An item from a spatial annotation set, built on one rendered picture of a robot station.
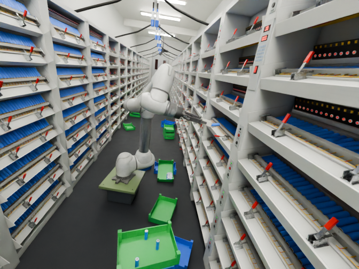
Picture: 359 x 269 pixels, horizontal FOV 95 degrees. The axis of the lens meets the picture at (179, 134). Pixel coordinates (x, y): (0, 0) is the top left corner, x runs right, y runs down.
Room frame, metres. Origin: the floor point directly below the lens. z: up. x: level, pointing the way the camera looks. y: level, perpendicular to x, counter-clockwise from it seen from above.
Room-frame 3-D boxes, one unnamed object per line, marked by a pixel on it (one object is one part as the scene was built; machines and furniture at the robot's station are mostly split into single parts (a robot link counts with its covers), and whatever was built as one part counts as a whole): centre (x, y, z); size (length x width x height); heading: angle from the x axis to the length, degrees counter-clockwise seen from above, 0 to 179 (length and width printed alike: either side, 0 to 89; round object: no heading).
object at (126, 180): (1.41, 0.52, 0.26); 0.22 x 0.18 x 0.06; 167
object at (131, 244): (0.60, 0.09, 0.44); 0.30 x 0.20 x 0.08; 110
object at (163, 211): (1.26, 0.06, 0.04); 0.30 x 0.20 x 0.08; 169
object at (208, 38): (2.21, -0.22, 0.90); 0.20 x 0.09 x 1.80; 98
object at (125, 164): (1.43, 0.51, 0.39); 0.18 x 0.16 x 0.22; 124
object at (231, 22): (1.52, -0.31, 0.90); 0.20 x 0.09 x 1.80; 98
